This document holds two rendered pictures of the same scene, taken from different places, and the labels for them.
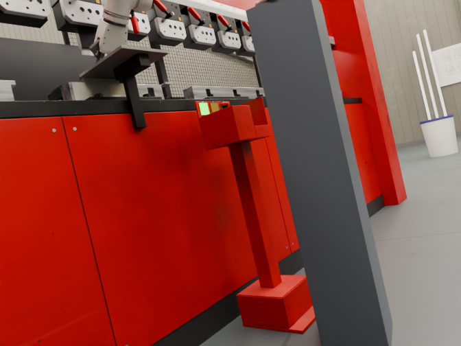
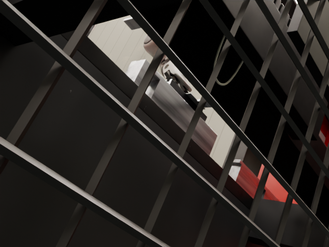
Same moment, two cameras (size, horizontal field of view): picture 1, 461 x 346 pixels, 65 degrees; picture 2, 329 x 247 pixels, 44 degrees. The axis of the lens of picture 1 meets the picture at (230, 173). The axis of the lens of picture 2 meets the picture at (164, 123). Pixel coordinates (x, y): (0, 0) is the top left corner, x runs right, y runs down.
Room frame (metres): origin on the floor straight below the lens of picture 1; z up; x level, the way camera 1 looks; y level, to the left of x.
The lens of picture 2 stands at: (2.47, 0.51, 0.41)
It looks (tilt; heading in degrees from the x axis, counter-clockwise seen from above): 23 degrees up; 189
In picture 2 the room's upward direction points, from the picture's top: 25 degrees clockwise
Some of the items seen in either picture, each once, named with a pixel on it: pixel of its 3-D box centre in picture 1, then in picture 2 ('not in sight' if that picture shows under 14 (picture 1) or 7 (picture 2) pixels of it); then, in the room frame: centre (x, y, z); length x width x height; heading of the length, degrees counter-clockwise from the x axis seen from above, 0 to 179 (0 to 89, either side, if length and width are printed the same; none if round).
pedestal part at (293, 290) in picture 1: (281, 301); not in sight; (1.32, -0.08, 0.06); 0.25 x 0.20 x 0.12; 51
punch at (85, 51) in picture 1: (92, 42); not in sight; (1.32, 0.38, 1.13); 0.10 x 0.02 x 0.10; 139
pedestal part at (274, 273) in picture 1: (255, 214); not in sight; (1.34, -0.06, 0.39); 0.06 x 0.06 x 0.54; 51
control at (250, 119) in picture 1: (233, 119); not in sight; (1.34, -0.06, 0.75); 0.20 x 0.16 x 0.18; 141
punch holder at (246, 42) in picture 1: (246, 39); not in sight; (2.05, -0.26, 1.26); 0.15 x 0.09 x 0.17; 139
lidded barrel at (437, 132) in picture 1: (440, 136); not in sight; (5.70, -3.34, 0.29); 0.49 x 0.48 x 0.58; 154
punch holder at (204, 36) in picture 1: (196, 29); not in sight; (1.75, 0.00, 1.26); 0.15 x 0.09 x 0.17; 139
